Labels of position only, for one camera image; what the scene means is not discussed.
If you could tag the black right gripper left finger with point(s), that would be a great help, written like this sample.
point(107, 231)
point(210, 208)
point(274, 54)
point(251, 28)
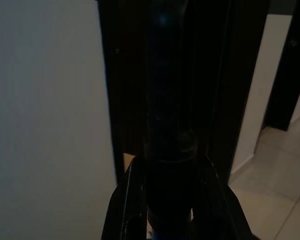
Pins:
point(135, 200)

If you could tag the dark narrow door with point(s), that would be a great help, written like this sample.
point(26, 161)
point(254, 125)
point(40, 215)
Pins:
point(290, 75)

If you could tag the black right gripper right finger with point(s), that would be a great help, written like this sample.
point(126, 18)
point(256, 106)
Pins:
point(212, 205)

